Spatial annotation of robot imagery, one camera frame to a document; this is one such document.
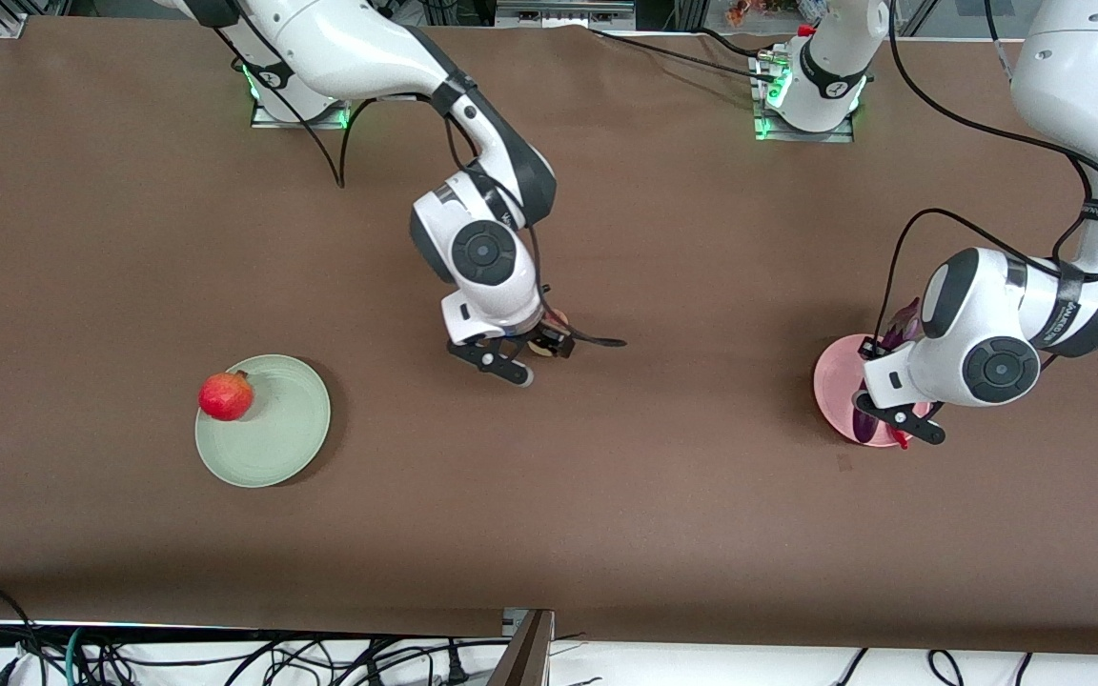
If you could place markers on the pink plate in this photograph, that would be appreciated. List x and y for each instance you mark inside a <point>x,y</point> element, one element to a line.
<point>835,381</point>

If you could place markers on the aluminium profile post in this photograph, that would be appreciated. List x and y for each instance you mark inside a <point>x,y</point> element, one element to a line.
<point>525,657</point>

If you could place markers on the orange background clutter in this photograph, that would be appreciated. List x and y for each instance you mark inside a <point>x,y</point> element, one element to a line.
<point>744,11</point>

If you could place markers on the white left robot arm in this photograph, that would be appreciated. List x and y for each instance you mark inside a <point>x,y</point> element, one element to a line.
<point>1083,76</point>

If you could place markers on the purple eggplant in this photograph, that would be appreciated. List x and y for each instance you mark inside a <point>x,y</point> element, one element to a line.
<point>865,427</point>

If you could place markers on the pale green plate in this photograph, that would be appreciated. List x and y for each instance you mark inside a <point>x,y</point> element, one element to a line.
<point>282,438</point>

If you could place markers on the red chili pepper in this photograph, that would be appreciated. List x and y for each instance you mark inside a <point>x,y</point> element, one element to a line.
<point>900,440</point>

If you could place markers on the yellow green peach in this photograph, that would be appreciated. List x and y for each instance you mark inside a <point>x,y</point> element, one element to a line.
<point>537,348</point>

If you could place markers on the red apple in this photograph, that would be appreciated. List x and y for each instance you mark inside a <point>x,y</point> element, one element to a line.
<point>225,398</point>

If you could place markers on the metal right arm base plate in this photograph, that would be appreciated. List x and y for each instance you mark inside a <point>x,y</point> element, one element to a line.
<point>268,120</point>

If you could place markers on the silver box with ports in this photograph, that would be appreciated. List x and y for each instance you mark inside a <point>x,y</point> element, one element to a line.
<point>563,11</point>

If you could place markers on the aluminium frame corner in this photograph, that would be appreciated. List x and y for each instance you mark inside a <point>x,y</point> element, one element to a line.
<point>10,24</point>

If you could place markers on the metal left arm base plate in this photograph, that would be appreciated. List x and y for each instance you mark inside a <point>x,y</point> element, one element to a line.
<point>773,133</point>

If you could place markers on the brown table cover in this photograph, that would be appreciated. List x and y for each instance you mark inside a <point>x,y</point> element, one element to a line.
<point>549,524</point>

